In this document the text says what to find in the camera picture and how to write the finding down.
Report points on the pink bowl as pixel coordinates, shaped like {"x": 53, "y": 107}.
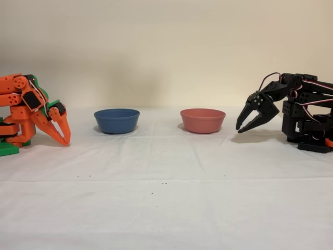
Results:
{"x": 203, "y": 121}

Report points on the blue bowl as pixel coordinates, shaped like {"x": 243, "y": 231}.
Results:
{"x": 116, "y": 122}

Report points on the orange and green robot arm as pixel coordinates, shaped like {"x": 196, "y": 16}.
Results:
{"x": 15, "y": 104}

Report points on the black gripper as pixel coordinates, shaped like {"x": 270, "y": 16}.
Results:
{"x": 256, "y": 104}

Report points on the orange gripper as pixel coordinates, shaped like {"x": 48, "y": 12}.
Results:
{"x": 51, "y": 122}

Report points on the white tablecloth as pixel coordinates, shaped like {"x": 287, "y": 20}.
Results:
{"x": 156, "y": 203}

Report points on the orange clamp piece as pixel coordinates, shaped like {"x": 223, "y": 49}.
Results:
{"x": 330, "y": 142}

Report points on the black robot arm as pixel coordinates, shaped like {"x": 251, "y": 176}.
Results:
{"x": 299, "y": 114}

